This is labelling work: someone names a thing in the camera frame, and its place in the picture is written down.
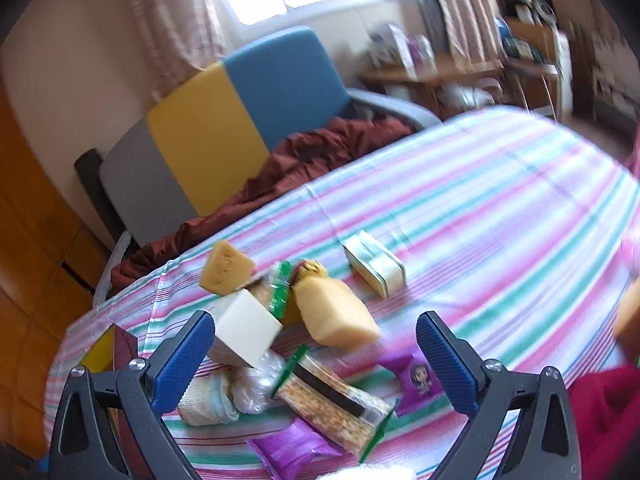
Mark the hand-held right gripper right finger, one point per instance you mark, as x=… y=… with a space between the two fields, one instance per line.
x=445 y=365

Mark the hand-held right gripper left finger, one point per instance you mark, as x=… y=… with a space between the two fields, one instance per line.
x=182 y=365

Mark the plastic pale roll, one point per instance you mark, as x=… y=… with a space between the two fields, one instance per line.
x=205 y=400

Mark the white cardboard box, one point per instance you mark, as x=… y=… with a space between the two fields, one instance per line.
x=245 y=330

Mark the clear plastic bag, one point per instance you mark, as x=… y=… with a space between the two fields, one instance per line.
x=257 y=385

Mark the gold tin box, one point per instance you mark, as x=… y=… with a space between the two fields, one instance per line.
x=102 y=350

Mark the small yellow sponge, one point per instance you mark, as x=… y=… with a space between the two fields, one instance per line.
x=225 y=267

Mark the small green white box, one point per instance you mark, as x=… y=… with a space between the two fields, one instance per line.
x=375 y=265

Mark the large yellow sponge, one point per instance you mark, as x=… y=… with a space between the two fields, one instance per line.
x=332 y=315

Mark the plain purple packet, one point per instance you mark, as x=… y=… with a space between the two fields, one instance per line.
x=295 y=447

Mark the purple packet with figure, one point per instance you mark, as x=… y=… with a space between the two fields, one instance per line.
x=415 y=380

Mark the clear green edged snack packet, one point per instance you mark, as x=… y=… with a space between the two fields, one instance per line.
x=330 y=405

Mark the white plastic bag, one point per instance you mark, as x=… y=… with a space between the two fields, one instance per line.
x=370 y=474

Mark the striped tablecloth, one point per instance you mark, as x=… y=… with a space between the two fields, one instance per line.
x=475 y=210

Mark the red cloth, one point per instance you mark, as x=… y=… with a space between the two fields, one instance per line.
x=605 y=420

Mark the wooden wardrobe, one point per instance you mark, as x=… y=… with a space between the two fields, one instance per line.
x=30 y=285

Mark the orange object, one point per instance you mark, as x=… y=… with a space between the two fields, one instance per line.
x=627 y=317

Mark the grey yellow blue chair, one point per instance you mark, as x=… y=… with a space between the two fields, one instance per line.
x=210 y=135

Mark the dark red blanket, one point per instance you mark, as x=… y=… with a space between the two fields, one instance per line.
x=310 y=160

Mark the wooden desk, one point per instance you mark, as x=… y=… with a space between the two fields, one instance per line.
x=435 y=72

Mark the pink lidded jar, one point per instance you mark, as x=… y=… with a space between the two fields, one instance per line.
x=421 y=50

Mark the wooden shelf unit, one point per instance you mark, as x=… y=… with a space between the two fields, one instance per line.
x=535 y=60

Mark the pink patterned curtain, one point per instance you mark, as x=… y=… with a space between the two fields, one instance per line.
x=460 y=5
x=170 y=25

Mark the white round device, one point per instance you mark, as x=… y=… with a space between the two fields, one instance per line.
x=542 y=7

